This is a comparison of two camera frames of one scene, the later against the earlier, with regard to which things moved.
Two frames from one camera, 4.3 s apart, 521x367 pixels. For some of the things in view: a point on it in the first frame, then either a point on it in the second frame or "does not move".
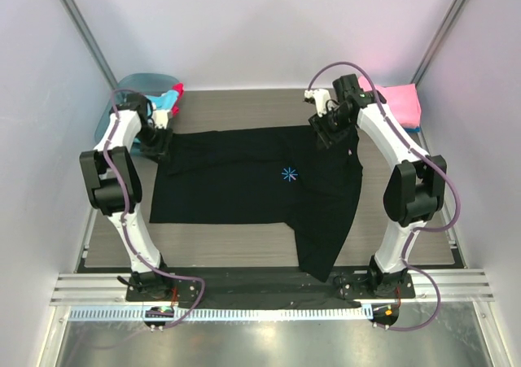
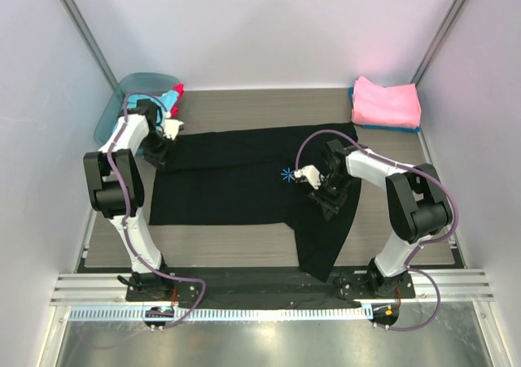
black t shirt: (269, 176) does not move
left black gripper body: (154, 141) does not move
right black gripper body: (330, 132) to (328, 200)
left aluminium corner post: (82, 29) does not move
